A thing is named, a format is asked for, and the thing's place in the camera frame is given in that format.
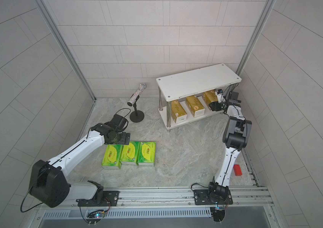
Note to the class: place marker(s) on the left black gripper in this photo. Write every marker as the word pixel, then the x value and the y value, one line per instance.
pixel 125 140

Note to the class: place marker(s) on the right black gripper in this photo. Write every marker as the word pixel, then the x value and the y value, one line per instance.
pixel 216 106

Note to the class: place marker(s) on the gold tissue pack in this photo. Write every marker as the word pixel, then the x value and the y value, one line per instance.
pixel 178 113
pixel 209 97
pixel 195 106

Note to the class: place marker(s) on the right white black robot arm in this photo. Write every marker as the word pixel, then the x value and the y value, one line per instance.
pixel 235 138

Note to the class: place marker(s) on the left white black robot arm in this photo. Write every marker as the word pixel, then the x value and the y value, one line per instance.
pixel 48 180

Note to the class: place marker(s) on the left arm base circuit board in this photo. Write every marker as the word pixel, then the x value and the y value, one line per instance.
pixel 94 217

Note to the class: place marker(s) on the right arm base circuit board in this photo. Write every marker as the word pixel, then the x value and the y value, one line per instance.
pixel 218 214

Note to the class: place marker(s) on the green tissue pack middle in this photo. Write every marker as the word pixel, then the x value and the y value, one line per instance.
pixel 130 153

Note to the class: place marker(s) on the green tissue pack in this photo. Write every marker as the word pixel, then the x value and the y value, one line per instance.
pixel 130 153
pixel 112 156
pixel 146 155

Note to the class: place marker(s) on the green tissue pack left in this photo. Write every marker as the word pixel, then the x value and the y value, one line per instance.
pixel 112 156

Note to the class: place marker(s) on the green tissue pack right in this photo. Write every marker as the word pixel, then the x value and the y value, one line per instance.
pixel 146 155

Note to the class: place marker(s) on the white two-tier shelf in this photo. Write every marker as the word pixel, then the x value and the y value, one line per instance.
pixel 193 82

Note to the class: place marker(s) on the glitter microphone on black stand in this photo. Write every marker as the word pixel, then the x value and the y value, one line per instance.
pixel 136 116

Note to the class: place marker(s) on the small red block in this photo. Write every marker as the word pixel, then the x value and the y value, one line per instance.
pixel 237 170

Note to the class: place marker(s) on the aluminium mounting rail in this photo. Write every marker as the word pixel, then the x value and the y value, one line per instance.
pixel 187 197

